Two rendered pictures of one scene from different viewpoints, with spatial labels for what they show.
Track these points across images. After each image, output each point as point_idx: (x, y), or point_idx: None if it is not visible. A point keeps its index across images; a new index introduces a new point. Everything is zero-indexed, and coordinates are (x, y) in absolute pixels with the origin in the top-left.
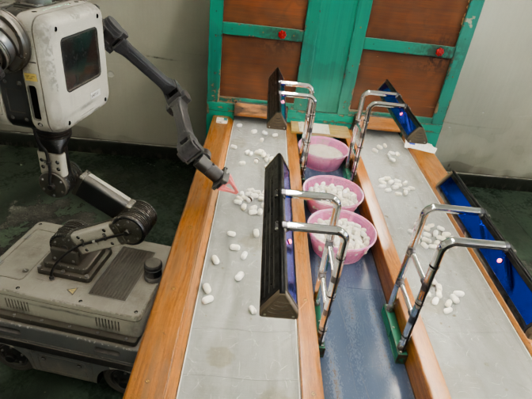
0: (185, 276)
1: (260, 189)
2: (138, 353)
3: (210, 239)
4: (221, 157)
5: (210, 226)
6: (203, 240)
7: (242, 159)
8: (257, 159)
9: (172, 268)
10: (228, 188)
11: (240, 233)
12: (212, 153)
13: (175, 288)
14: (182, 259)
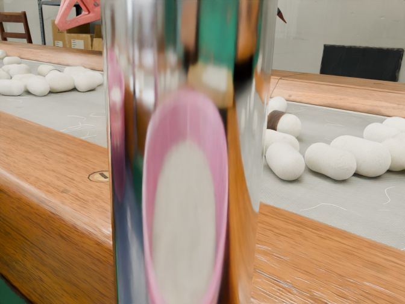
0: (10, 44)
1: (73, 98)
2: None
3: (39, 63)
4: (328, 88)
5: (64, 63)
6: (41, 52)
7: (331, 126)
8: (272, 114)
9: (34, 44)
10: (81, 17)
11: (0, 68)
12: (367, 83)
13: (9, 43)
14: (36, 46)
